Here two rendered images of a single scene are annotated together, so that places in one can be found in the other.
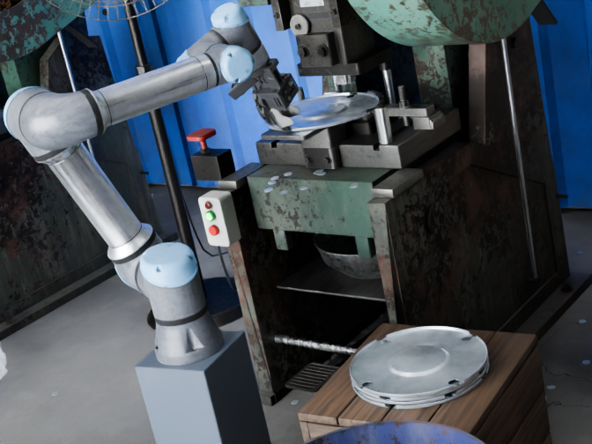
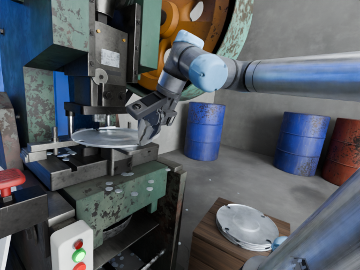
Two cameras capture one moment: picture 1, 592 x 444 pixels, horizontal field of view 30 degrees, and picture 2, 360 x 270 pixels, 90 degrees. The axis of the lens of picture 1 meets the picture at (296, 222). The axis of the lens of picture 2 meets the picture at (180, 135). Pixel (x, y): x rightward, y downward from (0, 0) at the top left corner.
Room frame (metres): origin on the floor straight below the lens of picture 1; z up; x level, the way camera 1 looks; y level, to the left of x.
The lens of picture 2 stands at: (2.49, 0.56, 0.96)
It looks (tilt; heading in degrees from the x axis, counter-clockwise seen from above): 12 degrees down; 265
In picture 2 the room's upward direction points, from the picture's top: 6 degrees clockwise
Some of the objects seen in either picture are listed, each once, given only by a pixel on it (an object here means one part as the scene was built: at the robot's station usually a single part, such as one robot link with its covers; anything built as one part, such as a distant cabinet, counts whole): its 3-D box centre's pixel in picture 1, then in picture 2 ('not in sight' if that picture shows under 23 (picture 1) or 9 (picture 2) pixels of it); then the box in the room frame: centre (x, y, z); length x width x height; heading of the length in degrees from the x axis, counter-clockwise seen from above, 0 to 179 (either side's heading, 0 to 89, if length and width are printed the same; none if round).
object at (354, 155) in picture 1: (357, 136); (98, 154); (2.78, -0.20, 0.68); 0.45 x 0.30 x 0.06; 49
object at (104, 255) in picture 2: (382, 262); (96, 225); (2.79, -0.21, 0.31); 0.43 x 0.42 x 0.01; 49
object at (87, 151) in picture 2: (355, 118); (97, 143); (2.78, -0.21, 0.72); 0.20 x 0.16 x 0.03; 49
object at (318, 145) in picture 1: (315, 143); (122, 155); (2.65, -0.09, 0.72); 0.25 x 0.14 x 0.14; 139
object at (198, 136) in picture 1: (203, 145); (6, 191); (2.82, 0.20, 0.72); 0.07 x 0.06 x 0.08; 139
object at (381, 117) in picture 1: (382, 123); not in sight; (2.57, -0.25, 0.75); 0.03 x 0.03 x 0.10; 49
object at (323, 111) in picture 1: (321, 111); (115, 135); (2.69, -0.12, 0.78); 0.29 x 0.29 x 0.01
